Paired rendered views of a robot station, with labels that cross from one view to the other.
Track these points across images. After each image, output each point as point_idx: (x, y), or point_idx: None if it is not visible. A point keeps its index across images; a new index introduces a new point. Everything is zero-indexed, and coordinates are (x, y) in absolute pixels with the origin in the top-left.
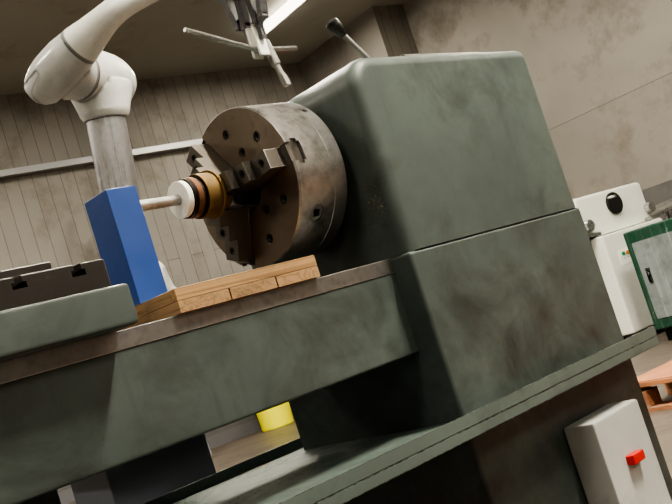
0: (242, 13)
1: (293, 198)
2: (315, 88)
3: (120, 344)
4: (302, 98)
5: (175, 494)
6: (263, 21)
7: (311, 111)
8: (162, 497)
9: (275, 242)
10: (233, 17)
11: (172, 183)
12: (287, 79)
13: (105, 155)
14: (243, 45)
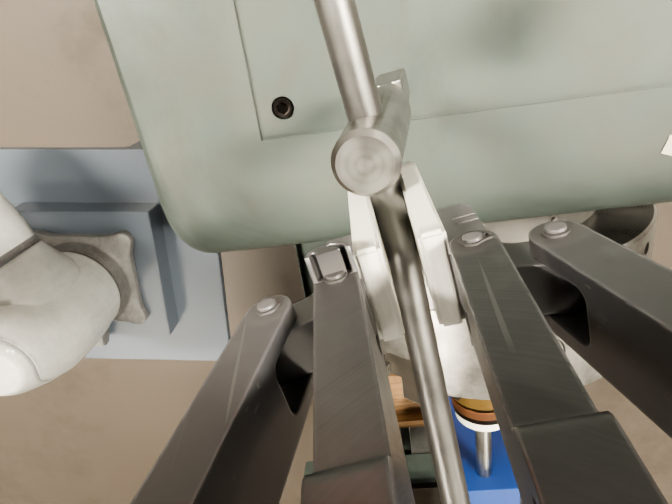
0: (395, 417)
1: None
2: (669, 196)
3: None
4: (606, 206)
5: (299, 260)
6: (514, 248)
7: (650, 231)
8: (301, 273)
9: None
10: (291, 456)
11: (486, 430)
12: (405, 82)
13: None
14: (437, 347)
